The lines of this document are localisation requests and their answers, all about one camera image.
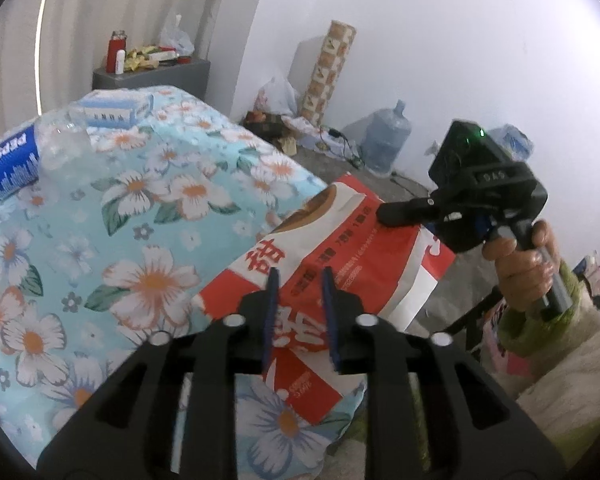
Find white plastic bag floor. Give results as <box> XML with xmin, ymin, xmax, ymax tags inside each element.
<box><xmin>253</xmin><ymin>75</ymin><xmax>299</xmax><ymax>117</ymax></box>

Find red white food bag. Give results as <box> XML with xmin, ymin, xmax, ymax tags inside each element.
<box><xmin>194</xmin><ymin>174</ymin><xmax>455</xmax><ymax>424</ymax></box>

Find white plastic bag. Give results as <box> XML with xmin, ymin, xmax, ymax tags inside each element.
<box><xmin>158</xmin><ymin>13</ymin><xmax>195</xmax><ymax>56</ymax></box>

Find floral blue bed sheet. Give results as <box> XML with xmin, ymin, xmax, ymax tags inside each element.
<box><xmin>0</xmin><ymin>84</ymin><xmax>368</xmax><ymax>480</ymax></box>

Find Pepsi plastic bottle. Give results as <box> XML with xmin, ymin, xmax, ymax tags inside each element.
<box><xmin>0</xmin><ymin>108</ymin><xmax>93</xmax><ymax>202</ymax></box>

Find white small bottle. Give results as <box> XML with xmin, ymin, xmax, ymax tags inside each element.
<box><xmin>114</xmin><ymin>49</ymin><xmax>126</xmax><ymax>75</ymax></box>

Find green sleeve forearm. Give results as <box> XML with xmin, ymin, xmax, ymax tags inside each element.
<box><xmin>498</xmin><ymin>264</ymin><xmax>600</xmax><ymax>468</ymax></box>

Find grey bedside cabinet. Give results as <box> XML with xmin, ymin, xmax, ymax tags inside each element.
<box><xmin>92</xmin><ymin>58</ymin><xmax>211</xmax><ymax>101</ymax></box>

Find packaged water bottles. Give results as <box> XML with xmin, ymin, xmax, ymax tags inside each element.
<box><xmin>488</xmin><ymin>124</ymin><xmax>534</xmax><ymax>162</ymax></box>

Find patterned rolled mat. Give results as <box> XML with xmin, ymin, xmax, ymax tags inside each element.
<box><xmin>300</xmin><ymin>21</ymin><xmax>356</xmax><ymax>127</ymax></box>

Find person right hand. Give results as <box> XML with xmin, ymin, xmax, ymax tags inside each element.
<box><xmin>482</xmin><ymin>220</ymin><xmax>562</xmax><ymax>312</ymax></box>

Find large water jug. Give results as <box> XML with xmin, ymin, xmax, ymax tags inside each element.
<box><xmin>360</xmin><ymin>100</ymin><xmax>412</xmax><ymax>178</ymax></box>

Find yellow snack wrappers pile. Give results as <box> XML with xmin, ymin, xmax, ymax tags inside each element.
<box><xmin>124</xmin><ymin>46</ymin><xmax>178</xmax><ymax>73</ymax></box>

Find red thermos bottle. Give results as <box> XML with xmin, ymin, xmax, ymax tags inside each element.
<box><xmin>105</xmin><ymin>30</ymin><xmax>126</xmax><ymax>74</ymax></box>

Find grey window curtain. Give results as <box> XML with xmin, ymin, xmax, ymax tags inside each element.
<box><xmin>0</xmin><ymin>0</ymin><xmax>276</xmax><ymax>146</ymax></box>

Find blue white tissue box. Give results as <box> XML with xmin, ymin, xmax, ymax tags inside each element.
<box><xmin>72</xmin><ymin>89</ymin><xmax>154</xmax><ymax>129</ymax></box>

